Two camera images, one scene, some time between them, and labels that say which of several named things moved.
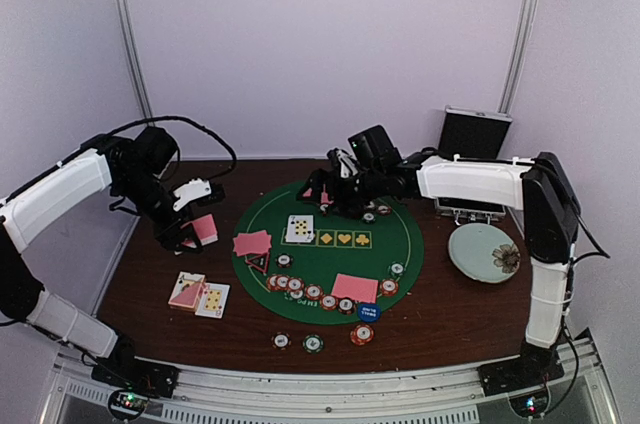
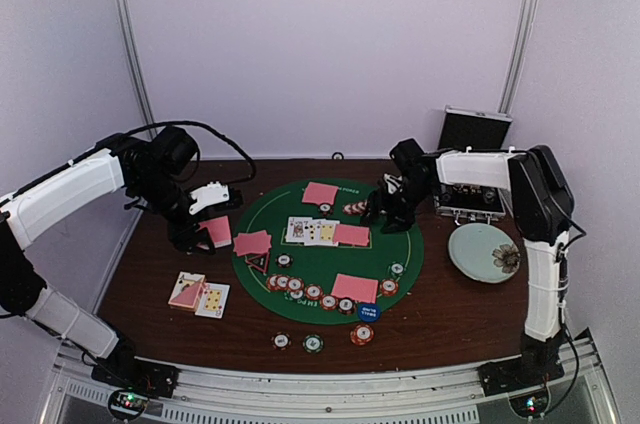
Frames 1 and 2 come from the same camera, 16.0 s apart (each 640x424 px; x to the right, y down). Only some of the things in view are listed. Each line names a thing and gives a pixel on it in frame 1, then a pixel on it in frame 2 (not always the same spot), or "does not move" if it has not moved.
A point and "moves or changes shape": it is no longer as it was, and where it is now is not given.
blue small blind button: [369, 312] does not move
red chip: [313, 292] does not move
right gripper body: [352, 196] -> [400, 207]
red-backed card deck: [206, 230] moves or changes shape
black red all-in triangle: [259, 262] does not move
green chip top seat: [368, 217] moves or changes shape
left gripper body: [162, 231] -> [176, 230]
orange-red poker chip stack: [362, 335] does not move
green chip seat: [396, 268] does not move
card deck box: [187, 291] does not move
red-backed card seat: [359, 288] does not move
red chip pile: [271, 283] does not move
